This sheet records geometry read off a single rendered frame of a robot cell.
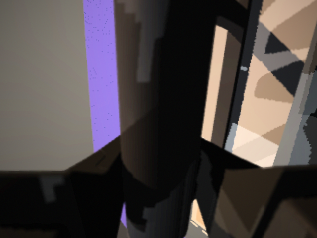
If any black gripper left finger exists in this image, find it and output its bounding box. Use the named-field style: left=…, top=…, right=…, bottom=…
left=0, top=135, right=125, bottom=238

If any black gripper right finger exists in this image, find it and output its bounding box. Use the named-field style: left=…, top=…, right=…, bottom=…
left=194, top=138, right=317, bottom=238

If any peach square tile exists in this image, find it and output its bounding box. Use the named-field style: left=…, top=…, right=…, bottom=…
left=191, top=200, right=206, bottom=230

